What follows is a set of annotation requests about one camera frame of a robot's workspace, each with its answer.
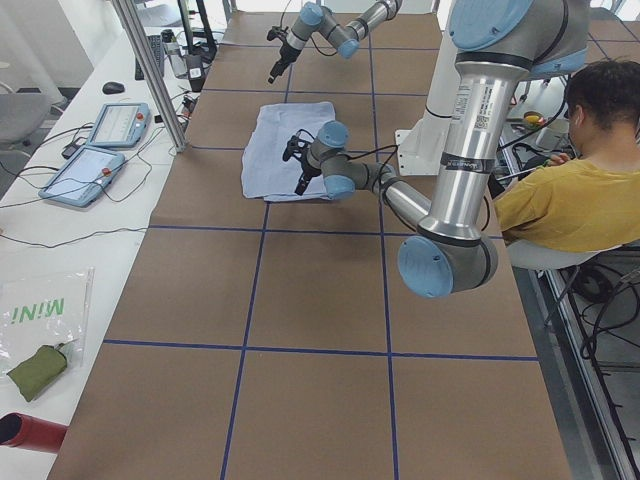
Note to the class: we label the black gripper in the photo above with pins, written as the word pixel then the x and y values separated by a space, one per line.
pixel 309 172
pixel 284 53

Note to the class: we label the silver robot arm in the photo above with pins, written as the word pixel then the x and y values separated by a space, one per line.
pixel 499 44
pixel 314 18

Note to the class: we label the upper teach pendant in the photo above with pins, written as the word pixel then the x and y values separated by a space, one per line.
pixel 119 125

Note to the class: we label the teach pendant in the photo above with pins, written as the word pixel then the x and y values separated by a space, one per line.
pixel 84 177
pixel 119 125

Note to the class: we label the black computer mouse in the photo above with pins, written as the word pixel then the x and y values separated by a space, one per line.
pixel 112 87

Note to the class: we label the lower teach pendant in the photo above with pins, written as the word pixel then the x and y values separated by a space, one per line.
pixel 84 177

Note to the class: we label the person in yellow shirt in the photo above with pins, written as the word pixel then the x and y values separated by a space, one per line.
pixel 590 202

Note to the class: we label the clear plastic MiNi bag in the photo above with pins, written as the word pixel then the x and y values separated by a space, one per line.
pixel 44 310

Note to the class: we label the folded green cloth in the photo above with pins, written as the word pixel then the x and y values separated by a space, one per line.
pixel 35 374

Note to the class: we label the red cylinder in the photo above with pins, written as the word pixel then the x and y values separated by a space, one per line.
pixel 31 433

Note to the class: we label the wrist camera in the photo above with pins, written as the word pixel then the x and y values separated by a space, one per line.
pixel 295 148
pixel 277 32

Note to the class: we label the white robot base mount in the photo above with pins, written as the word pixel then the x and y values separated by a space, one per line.
pixel 420 148

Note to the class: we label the grey aluminium post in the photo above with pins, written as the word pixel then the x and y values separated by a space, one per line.
pixel 127 14

